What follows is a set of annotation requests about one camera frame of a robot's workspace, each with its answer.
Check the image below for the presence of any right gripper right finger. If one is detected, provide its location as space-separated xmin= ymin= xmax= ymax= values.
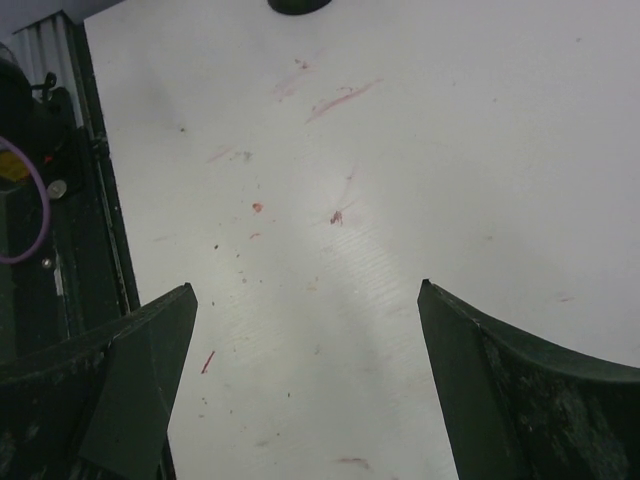
xmin=417 ymin=280 xmax=639 ymax=479

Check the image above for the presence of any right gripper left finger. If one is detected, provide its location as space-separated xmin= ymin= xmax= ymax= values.
xmin=1 ymin=284 xmax=198 ymax=479

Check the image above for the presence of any black round-base clip stand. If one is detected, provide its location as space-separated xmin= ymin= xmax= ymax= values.
xmin=267 ymin=0 xmax=331 ymax=16

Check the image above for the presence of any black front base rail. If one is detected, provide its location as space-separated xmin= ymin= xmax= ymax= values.
xmin=1 ymin=17 xmax=140 ymax=362

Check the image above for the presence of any aluminium extrusion frame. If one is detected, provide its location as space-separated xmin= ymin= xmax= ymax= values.
xmin=3 ymin=12 xmax=75 ymax=91

